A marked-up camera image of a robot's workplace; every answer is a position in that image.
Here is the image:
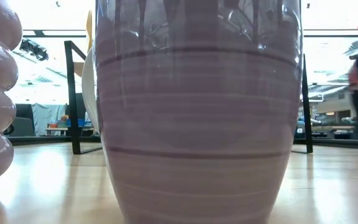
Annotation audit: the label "dark office chair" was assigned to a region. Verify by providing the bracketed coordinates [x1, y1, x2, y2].
[4, 104, 36, 138]

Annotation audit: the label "low table with colourful items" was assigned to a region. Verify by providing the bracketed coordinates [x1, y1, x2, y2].
[45, 114, 94, 136]

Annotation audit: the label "yellow mug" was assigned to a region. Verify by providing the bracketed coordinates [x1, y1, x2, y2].
[86, 10, 93, 53]

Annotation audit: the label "grey cloth cover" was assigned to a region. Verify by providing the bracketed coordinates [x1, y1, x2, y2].
[31, 103, 68, 136]

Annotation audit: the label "black panel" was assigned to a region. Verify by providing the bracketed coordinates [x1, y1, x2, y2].
[78, 92, 87, 121]

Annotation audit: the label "cluttered storage shelf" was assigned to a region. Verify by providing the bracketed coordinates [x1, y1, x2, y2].
[295, 115, 305, 139]

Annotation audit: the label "wooden workbench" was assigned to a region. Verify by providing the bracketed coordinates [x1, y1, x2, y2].
[311, 123, 356, 139]

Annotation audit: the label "wooden rack black metal legs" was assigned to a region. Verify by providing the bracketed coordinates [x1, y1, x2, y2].
[63, 40, 314, 156]

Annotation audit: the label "lilac striped mug white handle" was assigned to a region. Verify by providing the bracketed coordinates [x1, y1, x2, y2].
[81, 0, 304, 224]

